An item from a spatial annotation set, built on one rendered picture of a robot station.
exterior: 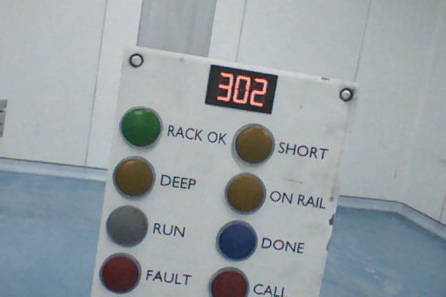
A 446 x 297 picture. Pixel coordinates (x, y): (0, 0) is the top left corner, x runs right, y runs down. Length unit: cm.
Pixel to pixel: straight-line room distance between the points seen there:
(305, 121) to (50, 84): 390
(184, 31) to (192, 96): 8
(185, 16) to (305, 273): 22
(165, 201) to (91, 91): 383
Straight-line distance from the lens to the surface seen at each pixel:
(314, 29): 447
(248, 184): 33
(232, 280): 36
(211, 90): 33
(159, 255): 36
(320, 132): 34
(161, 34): 39
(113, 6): 416
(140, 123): 32
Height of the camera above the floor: 109
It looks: 7 degrees down
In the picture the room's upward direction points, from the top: 9 degrees clockwise
